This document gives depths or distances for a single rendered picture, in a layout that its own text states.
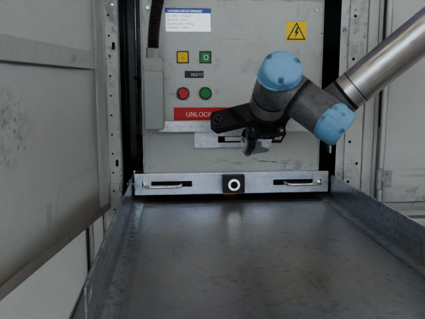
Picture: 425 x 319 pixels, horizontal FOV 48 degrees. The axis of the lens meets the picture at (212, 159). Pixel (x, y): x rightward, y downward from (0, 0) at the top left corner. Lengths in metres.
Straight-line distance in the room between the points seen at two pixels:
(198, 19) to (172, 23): 0.07
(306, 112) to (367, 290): 0.31
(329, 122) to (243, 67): 0.50
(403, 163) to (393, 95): 0.19
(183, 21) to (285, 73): 0.51
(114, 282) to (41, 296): 0.61
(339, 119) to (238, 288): 0.34
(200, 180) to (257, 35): 0.42
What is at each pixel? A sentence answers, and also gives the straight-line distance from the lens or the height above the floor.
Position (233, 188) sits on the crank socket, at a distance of 1.30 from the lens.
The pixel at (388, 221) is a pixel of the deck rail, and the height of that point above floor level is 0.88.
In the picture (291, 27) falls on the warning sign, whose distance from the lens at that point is 1.34.
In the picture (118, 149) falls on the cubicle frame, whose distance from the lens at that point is 1.27.
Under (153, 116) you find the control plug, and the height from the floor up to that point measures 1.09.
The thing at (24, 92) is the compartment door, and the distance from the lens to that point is 0.92.
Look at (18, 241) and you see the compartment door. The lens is 0.91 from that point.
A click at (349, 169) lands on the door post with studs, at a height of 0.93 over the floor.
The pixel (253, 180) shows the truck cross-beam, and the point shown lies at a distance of 1.33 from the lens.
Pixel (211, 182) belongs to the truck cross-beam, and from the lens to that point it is 1.31.
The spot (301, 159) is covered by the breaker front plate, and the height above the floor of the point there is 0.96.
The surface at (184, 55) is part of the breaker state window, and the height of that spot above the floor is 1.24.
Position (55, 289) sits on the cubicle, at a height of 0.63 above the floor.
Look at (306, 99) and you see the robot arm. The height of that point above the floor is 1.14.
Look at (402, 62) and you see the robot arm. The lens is 0.99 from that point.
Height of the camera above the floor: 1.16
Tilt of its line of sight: 9 degrees down
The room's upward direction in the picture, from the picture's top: straight up
